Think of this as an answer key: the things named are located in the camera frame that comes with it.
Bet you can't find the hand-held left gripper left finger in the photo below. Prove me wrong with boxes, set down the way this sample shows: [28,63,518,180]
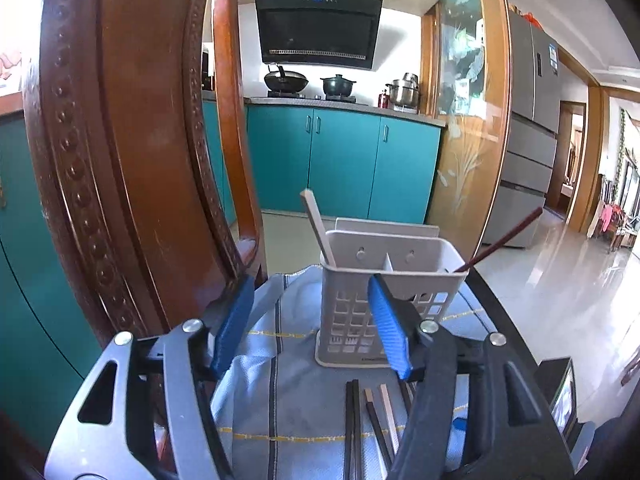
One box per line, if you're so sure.
[44,275,256,480]

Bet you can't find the black range hood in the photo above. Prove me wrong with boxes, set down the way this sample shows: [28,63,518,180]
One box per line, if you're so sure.
[254,0,384,71]

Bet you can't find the grey refrigerator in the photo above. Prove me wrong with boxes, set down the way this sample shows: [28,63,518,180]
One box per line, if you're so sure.
[482,10,561,250]

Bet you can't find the white plastic utensil holder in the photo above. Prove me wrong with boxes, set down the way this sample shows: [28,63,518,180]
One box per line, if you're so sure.
[315,217,470,368]

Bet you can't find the steel stock pot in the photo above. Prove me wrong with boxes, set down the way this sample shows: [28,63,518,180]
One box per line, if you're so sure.
[386,72,421,108]

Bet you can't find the dark red chopstick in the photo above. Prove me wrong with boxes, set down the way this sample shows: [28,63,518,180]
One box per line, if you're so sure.
[452,206,544,275]

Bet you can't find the black wok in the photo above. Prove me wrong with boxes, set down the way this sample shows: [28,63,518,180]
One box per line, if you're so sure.
[263,64,310,94]

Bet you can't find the teal lower kitchen cabinets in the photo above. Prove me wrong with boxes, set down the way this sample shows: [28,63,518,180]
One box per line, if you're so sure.
[0,99,443,456]

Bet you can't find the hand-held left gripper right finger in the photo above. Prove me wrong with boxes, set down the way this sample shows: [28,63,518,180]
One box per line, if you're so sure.
[367,274,573,480]

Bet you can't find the grey kitchen countertop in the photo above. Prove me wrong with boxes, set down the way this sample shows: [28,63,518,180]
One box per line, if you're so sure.
[244,96,447,127]

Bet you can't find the blue striped cloth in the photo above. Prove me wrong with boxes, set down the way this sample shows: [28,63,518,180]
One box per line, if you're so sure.
[210,262,501,480]

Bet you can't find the black gas stove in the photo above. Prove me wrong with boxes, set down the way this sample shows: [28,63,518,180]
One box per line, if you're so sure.
[267,91,357,104]

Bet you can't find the black cooking pot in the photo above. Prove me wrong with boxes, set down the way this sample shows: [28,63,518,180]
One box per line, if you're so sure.
[320,74,357,98]

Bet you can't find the brown wooden chair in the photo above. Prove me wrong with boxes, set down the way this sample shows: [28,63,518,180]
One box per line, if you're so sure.
[22,0,268,351]

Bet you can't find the wooden framed glass door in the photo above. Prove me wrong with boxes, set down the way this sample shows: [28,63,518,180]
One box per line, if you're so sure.
[422,0,513,261]

